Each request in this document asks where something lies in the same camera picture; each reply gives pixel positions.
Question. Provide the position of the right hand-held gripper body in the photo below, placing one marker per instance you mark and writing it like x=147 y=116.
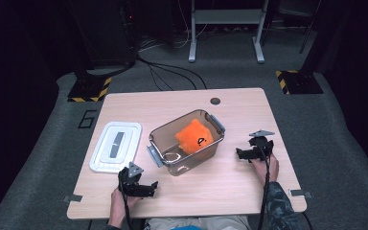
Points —
x=262 y=147

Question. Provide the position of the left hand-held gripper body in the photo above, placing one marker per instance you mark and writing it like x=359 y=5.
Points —
x=129 y=182

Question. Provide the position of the white box lid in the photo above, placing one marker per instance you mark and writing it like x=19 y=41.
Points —
x=116 y=147

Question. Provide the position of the clear brown storage box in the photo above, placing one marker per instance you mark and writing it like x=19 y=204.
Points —
x=204 y=151

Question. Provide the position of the orange plush toy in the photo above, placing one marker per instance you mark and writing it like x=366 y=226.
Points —
x=193 y=137

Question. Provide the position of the person's right hand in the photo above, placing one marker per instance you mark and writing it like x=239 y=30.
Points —
x=268 y=171

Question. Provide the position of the person's left hand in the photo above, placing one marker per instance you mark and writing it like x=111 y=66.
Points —
x=119 y=207

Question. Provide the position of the blue cloth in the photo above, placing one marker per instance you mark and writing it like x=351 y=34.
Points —
x=186 y=227

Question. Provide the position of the person's beige trousers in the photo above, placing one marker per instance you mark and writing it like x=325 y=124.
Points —
x=217 y=222

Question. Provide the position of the black stand base, yellow stripes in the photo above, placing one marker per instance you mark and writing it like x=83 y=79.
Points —
x=87 y=89
x=298 y=82

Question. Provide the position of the dark equipment cabinet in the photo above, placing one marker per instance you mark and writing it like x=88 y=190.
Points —
x=102 y=32

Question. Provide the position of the grey table edge bracket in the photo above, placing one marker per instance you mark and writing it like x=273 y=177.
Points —
x=300 y=193
x=73 y=198

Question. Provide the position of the white metal frame stand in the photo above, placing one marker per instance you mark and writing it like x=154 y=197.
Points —
x=226 y=16

